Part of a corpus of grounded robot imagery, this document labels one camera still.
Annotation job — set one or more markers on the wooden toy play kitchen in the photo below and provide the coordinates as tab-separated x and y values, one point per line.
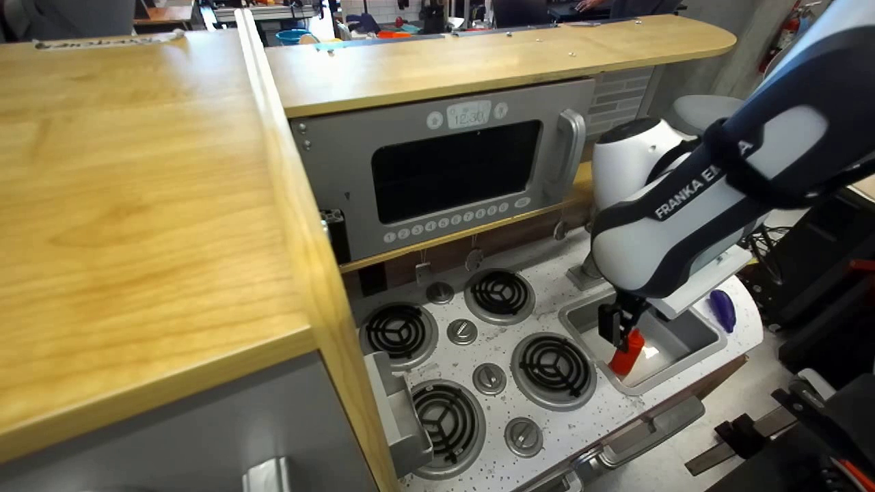
154	227

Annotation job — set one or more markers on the grey toy microwave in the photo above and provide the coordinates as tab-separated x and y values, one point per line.
454	174

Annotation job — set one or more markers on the grey toy sink basin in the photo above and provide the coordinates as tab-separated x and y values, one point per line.
672	350

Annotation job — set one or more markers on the grey office chair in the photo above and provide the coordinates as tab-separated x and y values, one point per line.
707	111

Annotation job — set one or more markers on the grey metal bar clamp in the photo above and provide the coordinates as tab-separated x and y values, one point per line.
742	439

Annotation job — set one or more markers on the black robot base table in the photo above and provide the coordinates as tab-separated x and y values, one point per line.
823	328

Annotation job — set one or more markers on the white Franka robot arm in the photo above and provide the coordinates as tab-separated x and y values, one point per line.
711	192

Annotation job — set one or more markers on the grey plastic side bracket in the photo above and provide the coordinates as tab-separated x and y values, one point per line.
399	415

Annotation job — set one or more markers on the grey round stove knob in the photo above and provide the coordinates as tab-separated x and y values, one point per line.
439	292
522	435
491	379
463	331

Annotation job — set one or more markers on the purple toy eggplant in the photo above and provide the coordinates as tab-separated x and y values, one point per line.
723	311

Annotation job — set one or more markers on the black coil stove burner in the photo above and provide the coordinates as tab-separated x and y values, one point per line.
444	421
551	368
497	293
396	331

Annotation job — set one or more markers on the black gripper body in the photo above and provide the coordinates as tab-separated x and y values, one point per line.
625	311

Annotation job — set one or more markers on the red squeeze bottle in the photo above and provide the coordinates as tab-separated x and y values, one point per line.
627	360

